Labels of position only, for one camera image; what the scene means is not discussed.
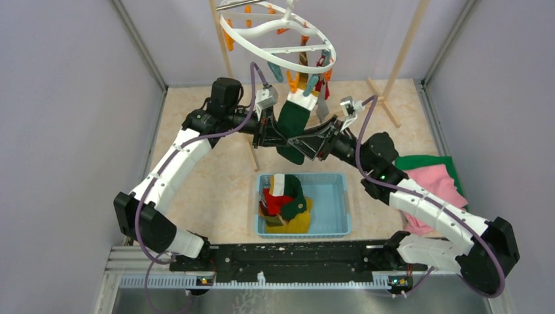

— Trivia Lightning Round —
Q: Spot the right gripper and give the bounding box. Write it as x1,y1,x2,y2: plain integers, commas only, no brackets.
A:
287,115,374,174

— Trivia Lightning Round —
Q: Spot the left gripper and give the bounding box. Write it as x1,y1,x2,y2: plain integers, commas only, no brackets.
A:
226,105,290,148

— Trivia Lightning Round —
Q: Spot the dark green sock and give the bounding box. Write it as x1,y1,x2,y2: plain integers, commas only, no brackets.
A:
269,173,306,221
276,88,317,165

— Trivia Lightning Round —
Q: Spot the red striped sock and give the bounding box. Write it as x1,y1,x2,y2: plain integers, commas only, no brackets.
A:
312,56,330,100

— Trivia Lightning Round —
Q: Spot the light blue plastic basket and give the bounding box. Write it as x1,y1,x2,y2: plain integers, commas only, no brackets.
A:
251,173,352,240

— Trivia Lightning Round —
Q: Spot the yellow sock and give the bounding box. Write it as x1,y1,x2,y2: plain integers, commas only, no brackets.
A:
265,198,313,234

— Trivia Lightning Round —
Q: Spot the white round sock hanger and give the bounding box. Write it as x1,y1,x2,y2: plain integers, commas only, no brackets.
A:
216,1,338,74

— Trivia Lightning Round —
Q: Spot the light grey sock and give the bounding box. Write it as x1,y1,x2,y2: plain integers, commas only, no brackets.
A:
316,84,329,123

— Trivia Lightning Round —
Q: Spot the olive striped sock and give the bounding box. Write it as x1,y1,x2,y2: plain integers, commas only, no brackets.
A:
259,201,287,226

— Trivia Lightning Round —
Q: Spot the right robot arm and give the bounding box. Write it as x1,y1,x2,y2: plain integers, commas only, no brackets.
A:
287,117,520,298

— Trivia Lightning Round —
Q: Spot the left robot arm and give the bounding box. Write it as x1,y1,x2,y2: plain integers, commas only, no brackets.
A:
113,77,278,270

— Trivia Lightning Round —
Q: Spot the orange clothes peg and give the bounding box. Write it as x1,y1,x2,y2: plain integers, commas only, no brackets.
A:
286,70,300,94

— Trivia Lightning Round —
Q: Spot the wooden clothes rack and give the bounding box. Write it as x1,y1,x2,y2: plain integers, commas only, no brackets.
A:
207,0,430,173

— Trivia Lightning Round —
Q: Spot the green cloth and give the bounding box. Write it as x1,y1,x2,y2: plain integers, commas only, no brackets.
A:
395,154,464,196

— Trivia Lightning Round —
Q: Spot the pink cloth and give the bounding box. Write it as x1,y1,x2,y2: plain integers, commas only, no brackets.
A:
404,164,468,236

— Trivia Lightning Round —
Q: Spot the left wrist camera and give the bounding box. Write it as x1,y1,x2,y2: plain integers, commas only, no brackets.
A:
255,86,279,110

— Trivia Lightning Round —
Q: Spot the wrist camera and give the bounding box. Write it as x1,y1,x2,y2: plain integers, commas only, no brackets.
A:
255,86,279,110
340,96,364,117

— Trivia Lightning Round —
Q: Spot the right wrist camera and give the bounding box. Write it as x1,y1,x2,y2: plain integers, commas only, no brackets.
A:
340,96,364,117

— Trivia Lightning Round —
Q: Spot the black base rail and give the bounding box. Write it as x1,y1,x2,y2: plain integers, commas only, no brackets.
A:
170,240,427,284

